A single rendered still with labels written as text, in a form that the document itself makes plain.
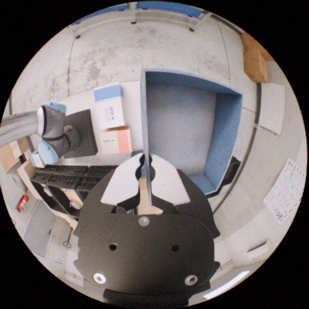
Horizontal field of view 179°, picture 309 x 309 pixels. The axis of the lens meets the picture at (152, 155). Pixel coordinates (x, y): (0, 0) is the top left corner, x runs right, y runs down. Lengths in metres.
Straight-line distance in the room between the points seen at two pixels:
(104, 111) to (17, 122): 0.37
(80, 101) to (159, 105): 0.53
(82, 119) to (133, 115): 0.28
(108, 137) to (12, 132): 0.43
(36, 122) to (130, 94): 0.43
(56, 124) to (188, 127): 0.43
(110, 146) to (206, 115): 0.44
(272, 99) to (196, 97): 2.51
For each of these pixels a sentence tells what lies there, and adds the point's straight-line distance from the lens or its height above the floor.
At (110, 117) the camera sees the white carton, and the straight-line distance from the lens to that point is 0.46.
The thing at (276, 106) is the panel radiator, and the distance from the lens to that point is 2.60.
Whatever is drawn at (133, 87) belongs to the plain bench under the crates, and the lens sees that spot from 0.54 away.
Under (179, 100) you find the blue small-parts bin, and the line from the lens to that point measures 0.18.
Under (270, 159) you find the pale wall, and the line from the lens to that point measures 2.70.
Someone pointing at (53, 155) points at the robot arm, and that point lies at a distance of 0.46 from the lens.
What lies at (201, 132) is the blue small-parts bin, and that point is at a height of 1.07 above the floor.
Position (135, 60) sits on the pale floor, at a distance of 1.37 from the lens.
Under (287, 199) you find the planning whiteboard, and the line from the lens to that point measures 2.78.
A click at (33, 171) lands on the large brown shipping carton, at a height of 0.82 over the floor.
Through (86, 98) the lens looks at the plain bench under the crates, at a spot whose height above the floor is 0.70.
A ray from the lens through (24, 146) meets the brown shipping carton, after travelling 1.13.
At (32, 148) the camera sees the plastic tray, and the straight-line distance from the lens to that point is 1.04.
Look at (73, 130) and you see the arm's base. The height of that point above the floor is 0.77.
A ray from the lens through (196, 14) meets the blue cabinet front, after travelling 1.72.
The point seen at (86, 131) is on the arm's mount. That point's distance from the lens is 0.58.
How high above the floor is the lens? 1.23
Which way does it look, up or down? 60 degrees down
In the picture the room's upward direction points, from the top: 165 degrees clockwise
